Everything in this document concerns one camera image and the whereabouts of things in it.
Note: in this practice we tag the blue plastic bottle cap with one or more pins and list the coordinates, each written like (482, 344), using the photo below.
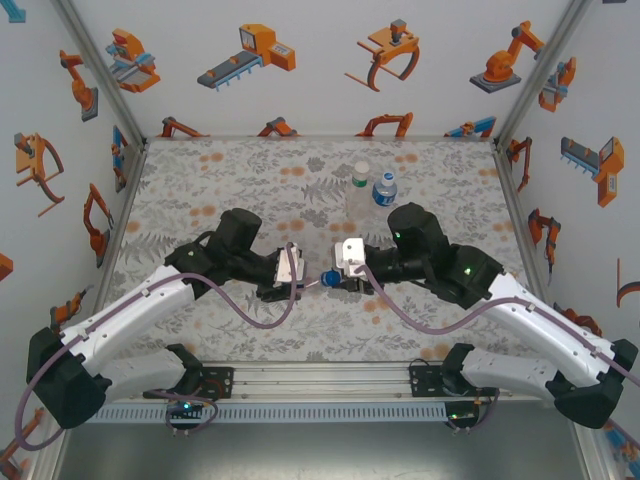
(330, 278)

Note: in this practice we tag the blue label Pocari Sweat bottle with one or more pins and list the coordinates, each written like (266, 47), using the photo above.
(384, 195)

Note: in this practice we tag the clear bottle green leaf label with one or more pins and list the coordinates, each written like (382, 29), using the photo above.
(359, 192)

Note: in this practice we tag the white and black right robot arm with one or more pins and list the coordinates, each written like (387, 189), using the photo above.
(530, 330)

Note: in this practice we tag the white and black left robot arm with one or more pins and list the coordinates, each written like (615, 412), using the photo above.
(135, 310)

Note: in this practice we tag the floral fern print tablecloth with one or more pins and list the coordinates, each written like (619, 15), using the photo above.
(250, 165)

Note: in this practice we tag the small controller circuit board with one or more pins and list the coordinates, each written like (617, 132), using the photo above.
(186, 406)
(460, 415)

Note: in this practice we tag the grooved aluminium mounting rail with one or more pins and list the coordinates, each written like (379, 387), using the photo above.
(320, 380)

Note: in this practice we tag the aluminium table side rail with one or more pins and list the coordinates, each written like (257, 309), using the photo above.
(125, 210)
(522, 225)

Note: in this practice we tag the thin aluminium table edge rail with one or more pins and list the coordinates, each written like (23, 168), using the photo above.
(320, 137)

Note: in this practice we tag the aluminium frame post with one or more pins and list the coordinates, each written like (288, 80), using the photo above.
(597, 460)
(540, 75)
(103, 75)
(50, 460)

